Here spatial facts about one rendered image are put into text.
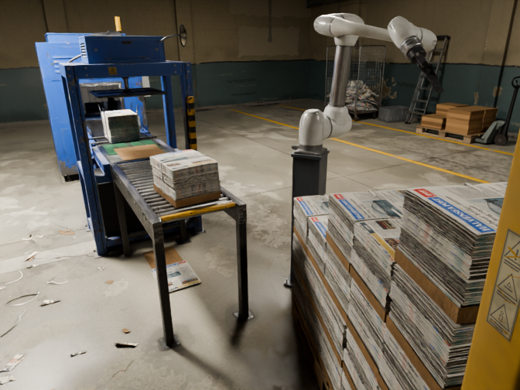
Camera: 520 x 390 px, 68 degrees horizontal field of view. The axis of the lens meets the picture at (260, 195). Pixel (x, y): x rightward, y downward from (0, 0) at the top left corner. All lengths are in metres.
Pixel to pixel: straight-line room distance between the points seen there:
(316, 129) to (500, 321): 2.06
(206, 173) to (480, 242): 1.64
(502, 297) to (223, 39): 11.36
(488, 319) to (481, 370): 0.08
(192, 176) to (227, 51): 9.66
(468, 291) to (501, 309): 0.40
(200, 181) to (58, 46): 3.63
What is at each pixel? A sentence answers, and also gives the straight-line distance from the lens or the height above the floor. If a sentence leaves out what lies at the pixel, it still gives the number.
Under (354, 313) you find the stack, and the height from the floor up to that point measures 0.71.
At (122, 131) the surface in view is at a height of 0.91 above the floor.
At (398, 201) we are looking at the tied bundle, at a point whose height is 1.06.
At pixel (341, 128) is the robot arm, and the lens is 2.65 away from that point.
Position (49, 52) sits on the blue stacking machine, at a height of 1.63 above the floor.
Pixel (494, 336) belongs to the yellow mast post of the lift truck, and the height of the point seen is 1.30.
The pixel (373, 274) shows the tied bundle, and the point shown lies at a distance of 1.35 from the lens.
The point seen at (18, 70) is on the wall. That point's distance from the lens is 10.70.
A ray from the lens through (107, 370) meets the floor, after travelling 2.49.
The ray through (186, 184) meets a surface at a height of 0.93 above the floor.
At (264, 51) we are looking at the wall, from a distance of 12.30.
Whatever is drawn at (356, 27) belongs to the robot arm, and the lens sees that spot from 2.32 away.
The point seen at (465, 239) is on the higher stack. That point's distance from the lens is 0.93.
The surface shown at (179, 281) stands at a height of 0.01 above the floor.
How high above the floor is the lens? 1.64
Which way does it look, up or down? 21 degrees down
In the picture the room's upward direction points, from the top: 1 degrees counter-clockwise
